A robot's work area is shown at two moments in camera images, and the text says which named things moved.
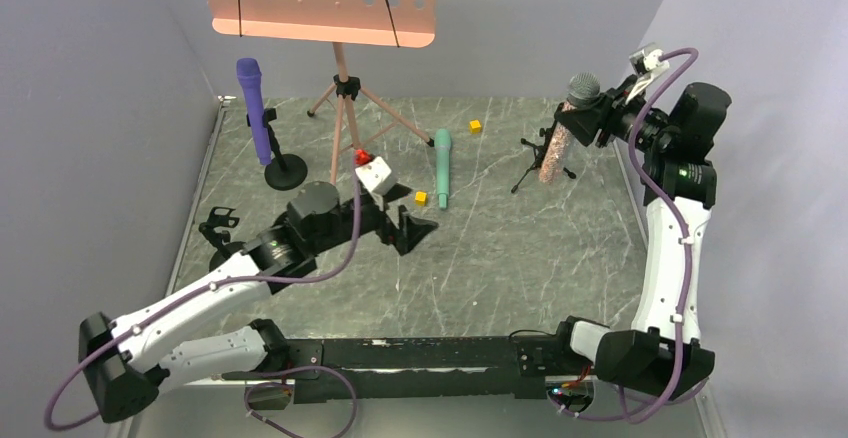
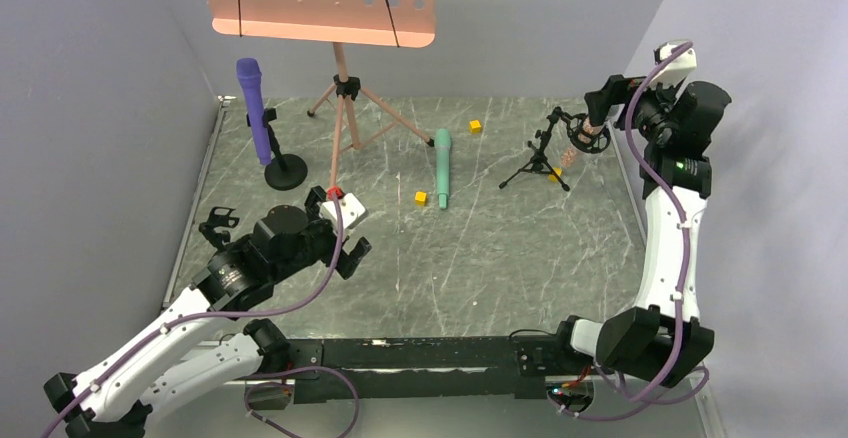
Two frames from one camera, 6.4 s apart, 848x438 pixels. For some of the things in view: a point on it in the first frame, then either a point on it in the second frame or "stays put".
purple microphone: (249, 72) stays put
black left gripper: (387, 224) to (324, 232)
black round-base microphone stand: (286, 172) stays put
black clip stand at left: (220, 217) stays put
